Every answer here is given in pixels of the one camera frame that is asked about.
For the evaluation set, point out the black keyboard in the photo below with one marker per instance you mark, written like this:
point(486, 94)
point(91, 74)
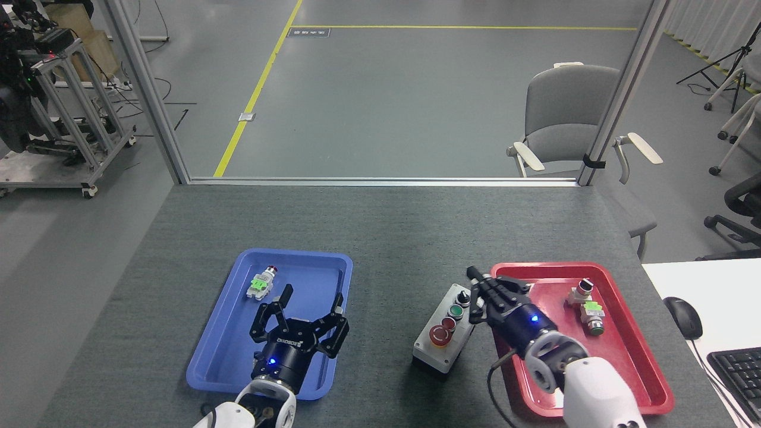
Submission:
point(740, 374)

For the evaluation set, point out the black office chair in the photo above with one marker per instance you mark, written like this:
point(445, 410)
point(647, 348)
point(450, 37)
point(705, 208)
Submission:
point(743, 202)

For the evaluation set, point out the grey chair with white armrests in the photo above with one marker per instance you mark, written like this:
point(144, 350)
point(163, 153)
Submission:
point(565, 107)

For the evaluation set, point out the white chair base on wheels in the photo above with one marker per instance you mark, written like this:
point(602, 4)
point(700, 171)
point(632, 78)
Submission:
point(737, 128)

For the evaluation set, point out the green-headed push button switch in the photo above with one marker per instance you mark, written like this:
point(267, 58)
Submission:
point(593, 312)

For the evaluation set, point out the black computer mouse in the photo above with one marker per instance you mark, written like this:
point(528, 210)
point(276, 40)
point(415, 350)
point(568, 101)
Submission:
point(684, 318)

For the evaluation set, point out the dark floor label plate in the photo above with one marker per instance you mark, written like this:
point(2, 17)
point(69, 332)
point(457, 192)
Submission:
point(309, 32)

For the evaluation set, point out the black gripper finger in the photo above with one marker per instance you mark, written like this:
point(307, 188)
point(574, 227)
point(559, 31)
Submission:
point(334, 333)
point(499, 288)
point(261, 324)
point(480, 312)

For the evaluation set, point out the black tripod stand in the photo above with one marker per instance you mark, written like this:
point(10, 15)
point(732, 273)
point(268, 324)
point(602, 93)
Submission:
point(740, 56)

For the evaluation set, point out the blue plastic tray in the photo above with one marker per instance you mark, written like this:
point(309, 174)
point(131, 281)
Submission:
point(226, 345)

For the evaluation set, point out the silver floor socket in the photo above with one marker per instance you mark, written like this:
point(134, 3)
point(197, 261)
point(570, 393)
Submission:
point(247, 116)

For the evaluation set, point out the silver frame rail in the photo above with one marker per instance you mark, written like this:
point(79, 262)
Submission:
point(380, 181)

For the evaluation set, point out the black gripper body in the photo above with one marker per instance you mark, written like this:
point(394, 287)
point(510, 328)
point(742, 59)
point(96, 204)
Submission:
point(520, 321)
point(285, 353)

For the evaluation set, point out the black machine on cart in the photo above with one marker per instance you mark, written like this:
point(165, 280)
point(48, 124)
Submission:
point(15, 71)

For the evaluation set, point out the grey four-button control box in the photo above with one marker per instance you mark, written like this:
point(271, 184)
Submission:
point(440, 351)

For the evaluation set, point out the brown cardboard box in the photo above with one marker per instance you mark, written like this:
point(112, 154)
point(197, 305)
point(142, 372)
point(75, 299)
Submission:
point(98, 50)

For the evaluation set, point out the red-headed push button switch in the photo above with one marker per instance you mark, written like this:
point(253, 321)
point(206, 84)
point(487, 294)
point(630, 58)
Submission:
point(260, 285)

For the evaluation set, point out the silver frame post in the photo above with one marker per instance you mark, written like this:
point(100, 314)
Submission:
point(148, 89)
point(624, 89)

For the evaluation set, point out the aluminium frame cart on wheels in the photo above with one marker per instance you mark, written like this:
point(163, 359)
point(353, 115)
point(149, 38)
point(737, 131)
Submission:
point(71, 113)

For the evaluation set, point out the red plastic tray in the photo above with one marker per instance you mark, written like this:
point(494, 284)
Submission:
point(624, 356)

